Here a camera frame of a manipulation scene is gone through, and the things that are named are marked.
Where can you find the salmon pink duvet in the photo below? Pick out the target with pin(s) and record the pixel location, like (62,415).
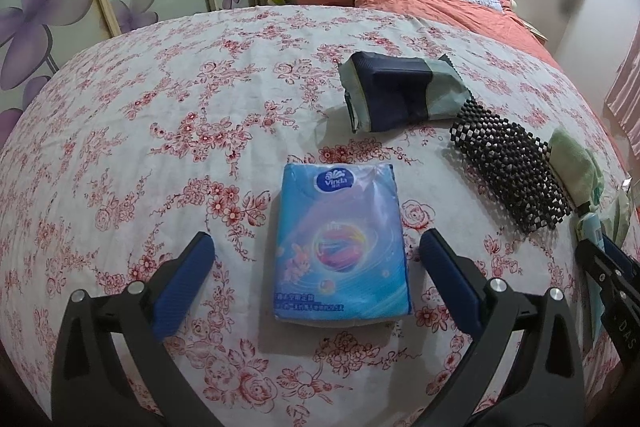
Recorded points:
(505,26)

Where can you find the floral pink tablecloth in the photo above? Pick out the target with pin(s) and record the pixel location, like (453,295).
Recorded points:
(141,141)

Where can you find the navy and teal folded cloth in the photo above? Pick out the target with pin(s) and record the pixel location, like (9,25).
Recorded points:
(384,93)

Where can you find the black white dotted cloth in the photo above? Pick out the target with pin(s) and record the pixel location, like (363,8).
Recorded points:
(514,165)

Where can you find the light green cloth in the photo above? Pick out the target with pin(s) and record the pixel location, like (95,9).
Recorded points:
(577,168)

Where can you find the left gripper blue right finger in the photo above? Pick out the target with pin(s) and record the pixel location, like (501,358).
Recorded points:
(458,281)

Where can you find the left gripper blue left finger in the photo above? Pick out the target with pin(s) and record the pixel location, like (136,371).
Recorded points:
(176,283)

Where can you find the pink striped curtain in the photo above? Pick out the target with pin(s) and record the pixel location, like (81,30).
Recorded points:
(623,101)

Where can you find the right side nightstand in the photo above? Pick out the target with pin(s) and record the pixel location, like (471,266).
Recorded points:
(536,33)

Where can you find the blue Vinda tissue pack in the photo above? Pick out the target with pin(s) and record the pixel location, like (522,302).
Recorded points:
(340,252)

